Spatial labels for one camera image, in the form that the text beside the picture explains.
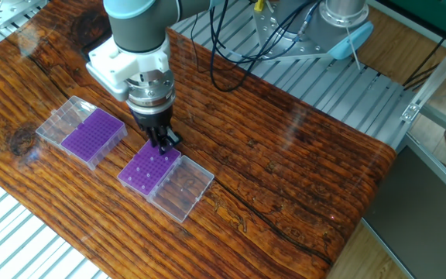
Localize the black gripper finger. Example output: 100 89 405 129
161 126 182 146
149 129 168 153

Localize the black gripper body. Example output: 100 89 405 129
132 103 176 134

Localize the purple pipette tip holder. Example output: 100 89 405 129
118 137 215 224
36 96 128 170

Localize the white wrist adapter housing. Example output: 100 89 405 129
85 37 171 99

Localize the glossy wood grain mat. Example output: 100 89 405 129
0 0 398 279

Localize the silver robot mounting plate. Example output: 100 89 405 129
250 0 340 61

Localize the light blue plastic piece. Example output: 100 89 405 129
328 22 375 63

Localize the thin white rod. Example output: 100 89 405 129
345 31 363 72

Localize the green board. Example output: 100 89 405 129
366 0 446 43

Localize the black cable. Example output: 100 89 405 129
212 0 309 59
190 0 317 92

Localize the silver corner bracket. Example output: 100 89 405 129
401 101 421 125

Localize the aluminium frame profile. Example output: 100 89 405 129
400 39 446 129

